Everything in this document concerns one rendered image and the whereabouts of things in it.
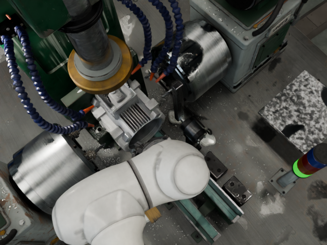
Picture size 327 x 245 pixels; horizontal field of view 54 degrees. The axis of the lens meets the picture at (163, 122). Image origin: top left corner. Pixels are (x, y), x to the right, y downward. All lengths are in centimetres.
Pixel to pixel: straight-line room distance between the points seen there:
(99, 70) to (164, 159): 39
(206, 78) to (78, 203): 70
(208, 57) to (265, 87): 44
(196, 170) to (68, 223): 23
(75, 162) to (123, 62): 35
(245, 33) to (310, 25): 160
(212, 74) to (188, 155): 63
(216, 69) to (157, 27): 56
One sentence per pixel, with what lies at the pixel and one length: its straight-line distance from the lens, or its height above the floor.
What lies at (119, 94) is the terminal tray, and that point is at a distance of 108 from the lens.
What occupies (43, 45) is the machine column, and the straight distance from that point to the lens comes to 106.
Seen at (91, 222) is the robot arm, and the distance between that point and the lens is 57.
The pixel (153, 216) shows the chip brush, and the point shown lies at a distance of 129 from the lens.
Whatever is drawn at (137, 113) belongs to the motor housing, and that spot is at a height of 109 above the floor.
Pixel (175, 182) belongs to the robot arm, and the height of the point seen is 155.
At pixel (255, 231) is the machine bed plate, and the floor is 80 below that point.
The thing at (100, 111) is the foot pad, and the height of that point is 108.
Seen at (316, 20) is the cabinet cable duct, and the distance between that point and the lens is 278.
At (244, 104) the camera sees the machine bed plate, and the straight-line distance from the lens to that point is 143.
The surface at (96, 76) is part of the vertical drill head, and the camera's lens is 87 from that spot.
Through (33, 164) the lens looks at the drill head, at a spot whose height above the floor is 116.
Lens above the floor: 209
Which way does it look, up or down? 69 degrees down
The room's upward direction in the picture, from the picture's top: 11 degrees counter-clockwise
